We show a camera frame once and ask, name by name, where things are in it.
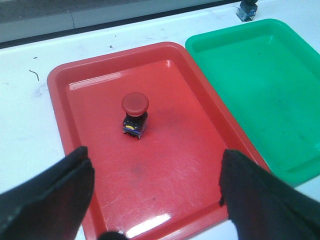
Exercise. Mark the green plastic tray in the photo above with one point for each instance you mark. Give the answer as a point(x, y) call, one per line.
point(269, 79)

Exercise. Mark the red plastic tray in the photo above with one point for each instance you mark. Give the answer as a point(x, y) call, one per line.
point(164, 186)

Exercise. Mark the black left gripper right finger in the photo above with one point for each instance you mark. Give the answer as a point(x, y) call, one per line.
point(261, 206)

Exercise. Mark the red mushroom push button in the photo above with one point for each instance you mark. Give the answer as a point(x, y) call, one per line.
point(135, 106)

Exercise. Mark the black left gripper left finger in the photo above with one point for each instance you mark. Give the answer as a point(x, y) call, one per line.
point(52, 205)

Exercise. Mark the grey speckled stone counter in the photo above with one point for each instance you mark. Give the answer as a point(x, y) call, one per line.
point(112, 10)

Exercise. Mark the green mushroom push button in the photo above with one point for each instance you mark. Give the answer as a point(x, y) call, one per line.
point(247, 10)

